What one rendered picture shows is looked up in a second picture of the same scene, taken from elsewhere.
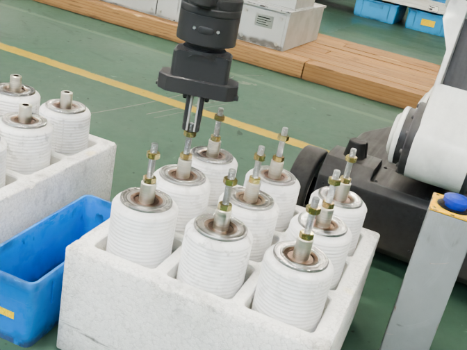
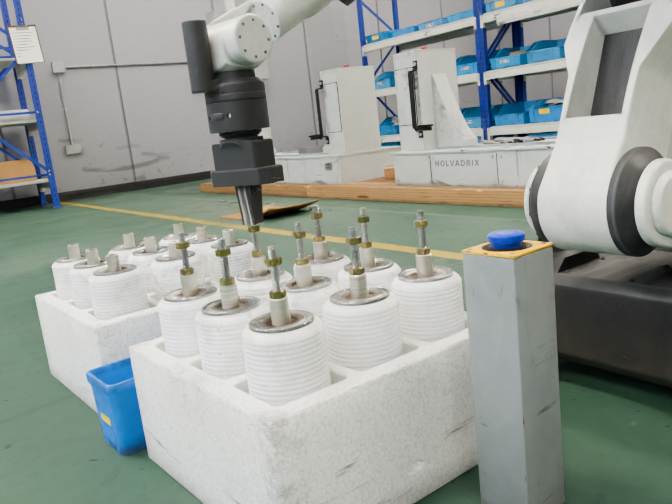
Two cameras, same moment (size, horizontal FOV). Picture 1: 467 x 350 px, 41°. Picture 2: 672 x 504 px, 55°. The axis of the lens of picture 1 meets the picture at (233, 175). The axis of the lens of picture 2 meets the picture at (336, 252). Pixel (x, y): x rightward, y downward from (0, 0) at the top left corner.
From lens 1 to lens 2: 0.64 m
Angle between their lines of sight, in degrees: 36
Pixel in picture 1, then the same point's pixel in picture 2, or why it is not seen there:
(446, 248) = (494, 302)
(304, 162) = not seen: hidden behind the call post
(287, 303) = (254, 372)
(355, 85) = not seen: outside the picture
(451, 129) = (579, 168)
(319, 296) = (287, 363)
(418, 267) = (476, 335)
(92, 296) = (148, 395)
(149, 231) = (178, 320)
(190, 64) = (225, 156)
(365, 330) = not seen: hidden behind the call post
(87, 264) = (139, 361)
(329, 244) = (347, 313)
